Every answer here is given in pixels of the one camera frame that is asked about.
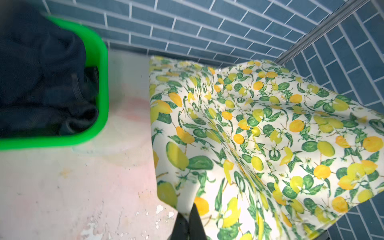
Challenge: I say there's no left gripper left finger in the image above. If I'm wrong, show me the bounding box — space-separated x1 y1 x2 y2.
169 213 189 240

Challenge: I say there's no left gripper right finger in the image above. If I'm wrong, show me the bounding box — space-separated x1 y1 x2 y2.
188 204 207 240

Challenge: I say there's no yellow floral skirt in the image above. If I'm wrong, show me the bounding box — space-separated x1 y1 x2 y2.
149 56 384 240

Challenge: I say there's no dark navy skirt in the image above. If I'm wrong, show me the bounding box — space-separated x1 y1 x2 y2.
1 1 99 138

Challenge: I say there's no green plastic basket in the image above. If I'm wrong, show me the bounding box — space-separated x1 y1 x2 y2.
1 16 109 151

